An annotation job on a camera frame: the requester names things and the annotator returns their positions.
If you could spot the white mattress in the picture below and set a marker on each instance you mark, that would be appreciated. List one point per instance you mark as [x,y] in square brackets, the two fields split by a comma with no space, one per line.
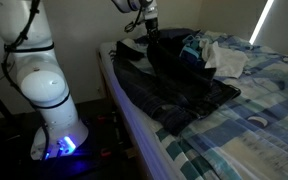
[130,110]

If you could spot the blue checked duvet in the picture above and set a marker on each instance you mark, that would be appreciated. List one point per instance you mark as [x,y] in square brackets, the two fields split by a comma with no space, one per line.
[250,140]

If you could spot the teal striped garment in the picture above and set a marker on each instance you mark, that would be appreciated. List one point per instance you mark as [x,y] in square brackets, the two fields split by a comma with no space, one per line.
[192,51]

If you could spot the dark blue jeans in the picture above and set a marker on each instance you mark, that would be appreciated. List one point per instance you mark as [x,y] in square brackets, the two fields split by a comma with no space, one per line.
[174,90]

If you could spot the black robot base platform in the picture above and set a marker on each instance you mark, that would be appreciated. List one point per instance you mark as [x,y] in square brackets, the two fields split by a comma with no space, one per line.
[84,166]

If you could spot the wooden bed frame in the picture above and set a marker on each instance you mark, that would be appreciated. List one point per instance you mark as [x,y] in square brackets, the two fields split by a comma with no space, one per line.
[106,80]

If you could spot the white garment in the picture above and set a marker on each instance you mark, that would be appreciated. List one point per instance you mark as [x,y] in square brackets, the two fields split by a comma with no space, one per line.
[225,60]

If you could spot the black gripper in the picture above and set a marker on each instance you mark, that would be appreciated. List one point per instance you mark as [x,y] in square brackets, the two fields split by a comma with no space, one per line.
[151,24]

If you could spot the black garment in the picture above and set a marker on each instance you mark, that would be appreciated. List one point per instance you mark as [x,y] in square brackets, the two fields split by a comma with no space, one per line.
[174,41]

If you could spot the dark navy garment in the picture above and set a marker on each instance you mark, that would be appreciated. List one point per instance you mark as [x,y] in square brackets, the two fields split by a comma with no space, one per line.
[174,32]

